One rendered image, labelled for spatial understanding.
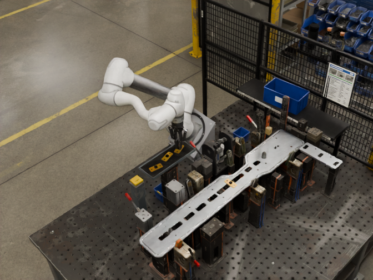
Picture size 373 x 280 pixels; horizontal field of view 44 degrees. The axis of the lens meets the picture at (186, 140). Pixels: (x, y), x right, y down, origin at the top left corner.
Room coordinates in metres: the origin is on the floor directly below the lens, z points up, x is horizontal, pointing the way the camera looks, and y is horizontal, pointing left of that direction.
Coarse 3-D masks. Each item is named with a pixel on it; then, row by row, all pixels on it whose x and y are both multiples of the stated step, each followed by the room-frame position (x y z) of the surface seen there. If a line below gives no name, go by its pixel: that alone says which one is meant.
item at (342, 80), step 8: (328, 64) 2.73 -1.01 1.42; (336, 64) 2.69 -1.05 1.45; (328, 72) 2.72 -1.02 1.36; (336, 72) 2.68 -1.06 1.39; (344, 72) 2.64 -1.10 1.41; (352, 72) 2.59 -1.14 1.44; (328, 80) 2.71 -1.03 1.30; (336, 80) 2.67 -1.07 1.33; (344, 80) 2.63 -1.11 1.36; (352, 80) 2.58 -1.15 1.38; (328, 88) 2.70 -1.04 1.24; (336, 88) 2.66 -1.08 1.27; (344, 88) 2.62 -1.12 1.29; (352, 88) 2.57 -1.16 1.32; (328, 96) 2.70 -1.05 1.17; (336, 96) 2.65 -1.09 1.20; (344, 96) 2.61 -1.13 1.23; (344, 104) 2.60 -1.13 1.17
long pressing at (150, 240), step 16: (272, 144) 2.40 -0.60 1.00; (288, 144) 2.39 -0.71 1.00; (256, 160) 2.25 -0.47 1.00; (272, 160) 2.24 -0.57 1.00; (224, 176) 2.11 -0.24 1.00; (256, 176) 2.10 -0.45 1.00; (208, 192) 1.98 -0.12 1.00; (224, 192) 1.97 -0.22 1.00; (240, 192) 1.97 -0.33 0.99; (192, 208) 1.85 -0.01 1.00; (208, 208) 1.84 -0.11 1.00; (160, 224) 1.74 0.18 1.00; (192, 224) 1.73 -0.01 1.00; (144, 240) 1.63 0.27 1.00; (176, 240) 1.62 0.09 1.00; (160, 256) 1.52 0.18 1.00
